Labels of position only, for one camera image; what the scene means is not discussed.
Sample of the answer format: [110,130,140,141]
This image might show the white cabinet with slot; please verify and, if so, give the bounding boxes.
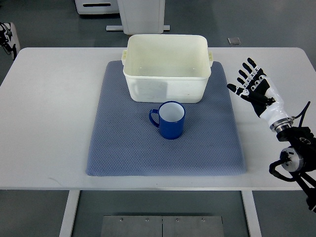
[75,0,119,15]

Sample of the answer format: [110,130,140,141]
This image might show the white plastic box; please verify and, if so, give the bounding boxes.
[121,34,213,103]

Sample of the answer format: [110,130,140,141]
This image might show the white pedestal base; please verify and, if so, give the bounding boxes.
[106,0,170,35]

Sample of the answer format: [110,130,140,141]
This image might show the blue textured mat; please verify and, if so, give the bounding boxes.
[86,61,246,176]

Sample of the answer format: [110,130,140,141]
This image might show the black white sneaker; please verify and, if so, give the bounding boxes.
[0,22,21,61]

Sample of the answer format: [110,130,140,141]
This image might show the white right table leg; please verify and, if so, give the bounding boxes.
[241,191,262,237]

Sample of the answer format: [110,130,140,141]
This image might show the white table leg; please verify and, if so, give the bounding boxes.
[59,190,80,237]
[241,191,262,237]

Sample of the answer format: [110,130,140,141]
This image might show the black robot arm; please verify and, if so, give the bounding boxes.
[269,102,316,212]

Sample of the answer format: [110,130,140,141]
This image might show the white left table leg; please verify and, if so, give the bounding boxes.
[59,190,80,237]

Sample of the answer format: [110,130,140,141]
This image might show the small grey floor plate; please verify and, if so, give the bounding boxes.
[227,37,241,45]

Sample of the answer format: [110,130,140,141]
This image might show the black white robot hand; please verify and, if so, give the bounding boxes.
[227,58,293,133]

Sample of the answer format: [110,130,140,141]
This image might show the blue enamel mug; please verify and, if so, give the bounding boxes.
[149,101,186,140]

